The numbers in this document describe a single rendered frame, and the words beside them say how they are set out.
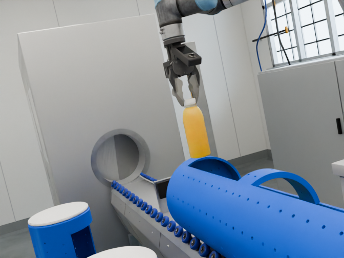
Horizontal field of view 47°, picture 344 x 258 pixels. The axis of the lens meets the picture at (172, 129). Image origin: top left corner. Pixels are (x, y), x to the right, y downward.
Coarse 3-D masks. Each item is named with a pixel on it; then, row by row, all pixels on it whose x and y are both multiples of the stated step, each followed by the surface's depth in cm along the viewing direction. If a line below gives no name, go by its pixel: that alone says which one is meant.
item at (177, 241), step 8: (128, 200) 219; (136, 208) 203; (144, 216) 189; (152, 224) 177; (160, 224) 170; (168, 232) 159; (176, 240) 151; (184, 248) 143; (192, 256) 136; (200, 256) 132; (208, 256) 127
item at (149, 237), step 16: (112, 192) 256; (144, 192) 230; (128, 208) 217; (128, 224) 232; (144, 224) 189; (176, 224) 167; (144, 240) 202; (160, 240) 167; (160, 256) 180; (176, 256) 150; (224, 256) 129
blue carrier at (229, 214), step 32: (192, 160) 140; (224, 160) 142; (192, 192) 121; (224, 192) 106; (256, 192) 95; (192, 224) 121; (224, 224) 101; (256, 224) 88; (288, 224) 79; (320, 224) 72; (256, 256) 87; (288, 256) 77; (320, 256) 69
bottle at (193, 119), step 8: (192, 104) 125; (184, 112) 126; (192, 112) 124; (200, 112) 125; (184, 120) 125; (192, 120) 124; (200, 120) 125; (192, 128) 124; (200, 128) 125; (192, 136) 125; (200, 136) 125; (192, 144) 125; (200, 144) 125; (208, 144) 127; (192, 152) 126; (200, 152) 125; (208, 152) 126
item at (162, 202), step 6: (162, 180) 185; (168, 180) 184; (156, 186) 184; (162, 186) 183; (156, 192) 185; (162, 192) 183; (162, 198) 183; (162, 204) 185; (162, 210) 185; (168, 210) 186
